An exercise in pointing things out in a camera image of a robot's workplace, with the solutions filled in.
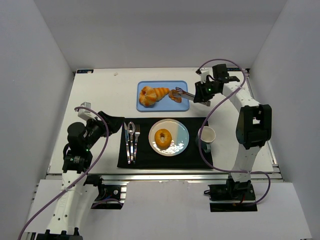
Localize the orange bagel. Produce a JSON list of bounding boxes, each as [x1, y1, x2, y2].
[[154, 128, 172, 149]]

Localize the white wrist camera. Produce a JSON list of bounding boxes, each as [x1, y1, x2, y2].
[[194, 69, 213, 88], [77, 101, 98, 121]]

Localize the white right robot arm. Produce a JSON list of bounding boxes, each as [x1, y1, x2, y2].
[[193, 64, 272, 200]]

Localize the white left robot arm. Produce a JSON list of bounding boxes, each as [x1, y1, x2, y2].
[[18, 106, 125, 240]]

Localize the blue plastic tray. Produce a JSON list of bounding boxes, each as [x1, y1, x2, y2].
[[136, 80, 190, 112]]

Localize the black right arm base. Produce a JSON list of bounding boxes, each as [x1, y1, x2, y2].
[[203, 177, 258, 213]]

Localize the black placemat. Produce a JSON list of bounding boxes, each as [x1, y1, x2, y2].
[[117, 117, 210, 170]]

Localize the striped cone croissant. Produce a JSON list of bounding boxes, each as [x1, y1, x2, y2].
[[153, 87, 170, 102]]

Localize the teal ceramic mug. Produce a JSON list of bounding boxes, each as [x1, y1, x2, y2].
[[195, 126, 216, 153]]

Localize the aluminium frame rail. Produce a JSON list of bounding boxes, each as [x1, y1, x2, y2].
[[45, 164, 284, 182]]

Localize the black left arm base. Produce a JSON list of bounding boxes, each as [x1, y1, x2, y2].
[[84, 175, 124, 210]]

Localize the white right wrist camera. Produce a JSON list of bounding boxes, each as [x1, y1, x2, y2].
[[194, 69, 213, 88]]

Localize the silver knife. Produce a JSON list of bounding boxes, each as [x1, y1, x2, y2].
[[123, 122, 131, 164]]

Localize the silver fork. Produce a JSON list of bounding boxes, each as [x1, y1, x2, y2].
[[133, 124, 141, 164]]

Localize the silver spoon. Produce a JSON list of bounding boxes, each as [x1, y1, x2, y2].
[[127, 121, 136, 163]]

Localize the beige and blue plate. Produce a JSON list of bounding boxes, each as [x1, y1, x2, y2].
[[148, 118, 190, 157]]

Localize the round split bread roll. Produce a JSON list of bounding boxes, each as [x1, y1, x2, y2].
[[138, 86, 157, 107]]

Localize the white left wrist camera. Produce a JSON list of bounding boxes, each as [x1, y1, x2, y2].
[[77, 101, 98, 121]]

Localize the metal tongs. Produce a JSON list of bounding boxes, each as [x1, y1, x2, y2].
[[175, 87, 196, 103]]

